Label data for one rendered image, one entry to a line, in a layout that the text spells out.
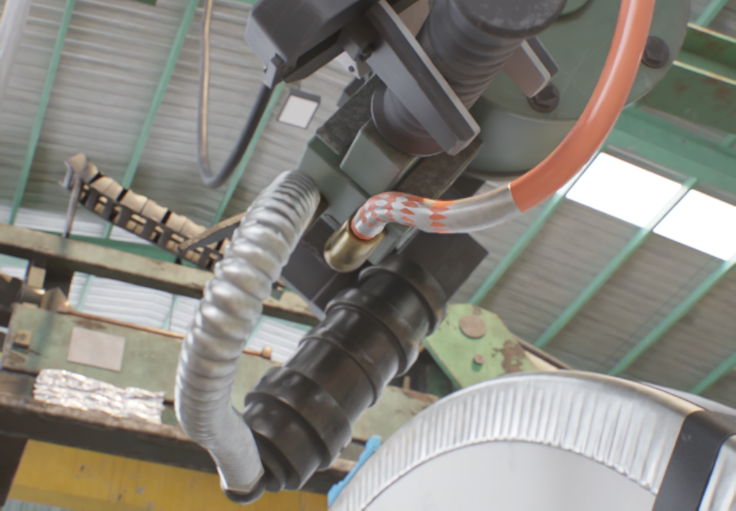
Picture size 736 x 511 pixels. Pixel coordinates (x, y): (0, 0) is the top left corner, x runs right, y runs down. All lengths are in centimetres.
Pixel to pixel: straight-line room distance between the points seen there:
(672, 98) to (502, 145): 347
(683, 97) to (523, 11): 368
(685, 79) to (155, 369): 268
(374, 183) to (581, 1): 13
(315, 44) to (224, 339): 12
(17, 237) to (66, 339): 19
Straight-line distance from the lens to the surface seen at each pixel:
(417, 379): 190
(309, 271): 75
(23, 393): 161
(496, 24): 38
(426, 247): 67
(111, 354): 165
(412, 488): 87
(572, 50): 56
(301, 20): 42
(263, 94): 119
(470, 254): 68
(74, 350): 165
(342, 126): 54
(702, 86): 404
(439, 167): 55
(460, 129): 43
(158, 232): 185
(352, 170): 54
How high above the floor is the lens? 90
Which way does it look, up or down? 39 degrees up
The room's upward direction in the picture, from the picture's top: straight up
